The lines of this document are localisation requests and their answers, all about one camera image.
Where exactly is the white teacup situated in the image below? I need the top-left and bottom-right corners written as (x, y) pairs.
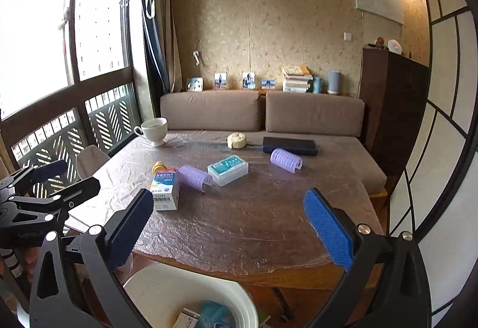
top-left (134, 118), bottom-right (168, 147)

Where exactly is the brown sofa back cushion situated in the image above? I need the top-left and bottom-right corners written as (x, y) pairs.
top-left (265, 91), bottom-right (365, 138)
top-left (160, 92), bottom-right (261, 132)

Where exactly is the stack of books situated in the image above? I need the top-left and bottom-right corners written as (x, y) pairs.
top-left (281, 65), bottom-right (313, 93)

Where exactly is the white panel sliding door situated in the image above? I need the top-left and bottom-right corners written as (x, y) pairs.
top-left (388, 0), bottom-right (478, 314)

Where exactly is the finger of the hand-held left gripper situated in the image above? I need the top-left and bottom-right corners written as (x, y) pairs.
top-left (0, 160), bottom-right (68, 199)
top-left (15, 178), bottom-right (101, 229)

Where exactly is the white plastic bin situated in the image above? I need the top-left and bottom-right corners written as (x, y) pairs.
top-left (123, 263), bottom-right (259, 328)

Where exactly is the dark blue case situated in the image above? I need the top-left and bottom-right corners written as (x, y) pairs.
top-left (262, 136), bottom-right (319, 156)

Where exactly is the dark window railing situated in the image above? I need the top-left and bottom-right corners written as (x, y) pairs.
top-left (11, 83), bottom-right (137, 198)

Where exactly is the cream round roll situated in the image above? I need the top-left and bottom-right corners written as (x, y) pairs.
top-left (227, 132), bottom-right (248, 150)

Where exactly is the clear plastic box teal label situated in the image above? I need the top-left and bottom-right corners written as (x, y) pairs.
top-left (207, 155), bottom-right (249, 187)

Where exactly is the white blue medicine box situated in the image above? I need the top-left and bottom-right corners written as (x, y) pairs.
top-left (150, 168), bottom-right (180, 211)

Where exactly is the beige curtain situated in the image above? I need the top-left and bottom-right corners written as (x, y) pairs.
top-left (142, 0), bottom-right (180, 119)

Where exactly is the light blue plastic bag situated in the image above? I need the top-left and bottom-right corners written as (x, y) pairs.
top-left (198, 300), bottom-right (240, 328)

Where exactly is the grey blue cylinder speaker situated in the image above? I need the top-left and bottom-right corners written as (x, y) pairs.
top-left (327, 69), bottom-right (342, 96)

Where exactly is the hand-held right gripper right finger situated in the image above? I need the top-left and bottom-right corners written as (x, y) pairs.
top-left (303, 188), bottom-right (430, 328)

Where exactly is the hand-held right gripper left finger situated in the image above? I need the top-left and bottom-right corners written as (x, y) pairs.
top-left (29, 188), bottom-right (154, 328)

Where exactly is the dark wooden cabinet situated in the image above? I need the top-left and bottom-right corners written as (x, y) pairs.
top-left (360, 48), bottom-right (430, 175)

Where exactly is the purple hair roller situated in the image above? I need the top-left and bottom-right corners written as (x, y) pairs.
top-left (178, 165), bottom-right (214, 194)
top-left (270, 149), bottom-right (304, 175)

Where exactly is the small white blue box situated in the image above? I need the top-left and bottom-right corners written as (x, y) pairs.
top-left (175, 307), bottom-right (202, 328)

